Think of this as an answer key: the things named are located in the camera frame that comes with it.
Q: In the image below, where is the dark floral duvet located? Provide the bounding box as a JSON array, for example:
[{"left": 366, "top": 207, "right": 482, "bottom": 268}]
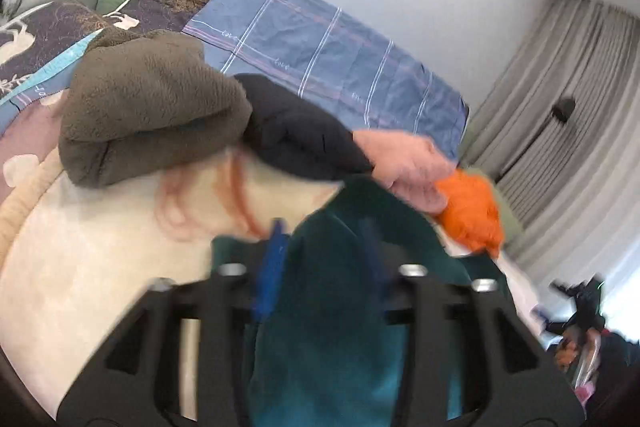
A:
[{"left": 0, "top": 2, "right": 126, "bottom": 168}]

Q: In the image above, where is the orange puffer jacket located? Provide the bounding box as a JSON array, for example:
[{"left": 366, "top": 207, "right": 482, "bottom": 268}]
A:
[{"left": 432, "top": 169, "right": 506, "bottom": 258}]

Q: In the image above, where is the black garment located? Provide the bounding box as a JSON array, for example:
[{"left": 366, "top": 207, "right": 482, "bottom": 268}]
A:
[{"left": 232, "top": 73, "right": 376, "bottom": 182}]

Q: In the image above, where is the blue plaid pillow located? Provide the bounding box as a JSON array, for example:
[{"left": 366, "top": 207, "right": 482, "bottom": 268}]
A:
[{"left": 182, "top": 0, "right": 471, "bottom": 158}]

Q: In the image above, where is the teal hoodie with cream hood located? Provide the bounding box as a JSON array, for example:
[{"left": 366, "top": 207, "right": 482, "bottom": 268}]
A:
[{"left": 210, "top": 174, "right": 516, "bottom": 427}]

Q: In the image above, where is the pink garment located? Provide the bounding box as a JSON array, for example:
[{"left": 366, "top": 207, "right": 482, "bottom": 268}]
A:
[{"left": 352, "top": 129, "right": 458, "bottom": 214}]

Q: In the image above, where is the grey curtain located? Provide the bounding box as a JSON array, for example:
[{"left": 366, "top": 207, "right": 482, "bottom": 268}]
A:
[{"left": 460, "top": 0, "right": 640, "bottom": 338}]

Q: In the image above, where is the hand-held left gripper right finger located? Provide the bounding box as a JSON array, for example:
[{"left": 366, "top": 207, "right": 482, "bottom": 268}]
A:
[{"left": 357, "top": 217, "right": 586, "bottom": 427}]

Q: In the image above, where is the brown fleece garment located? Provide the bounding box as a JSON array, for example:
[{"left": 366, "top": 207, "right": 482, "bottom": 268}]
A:
[{"left": 57, "top": 29, "right": 253, "bottom": 188}]

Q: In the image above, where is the black floor lamp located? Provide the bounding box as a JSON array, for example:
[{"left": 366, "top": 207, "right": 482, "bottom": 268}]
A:
[{"left": 492, "top": 99, "right": 576, "bottom": 180}]

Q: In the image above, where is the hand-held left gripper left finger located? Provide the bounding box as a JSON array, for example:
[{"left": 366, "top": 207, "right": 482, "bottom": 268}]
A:
[{"left": 56, "top": 218, "right": 291, "bottom": 427}]

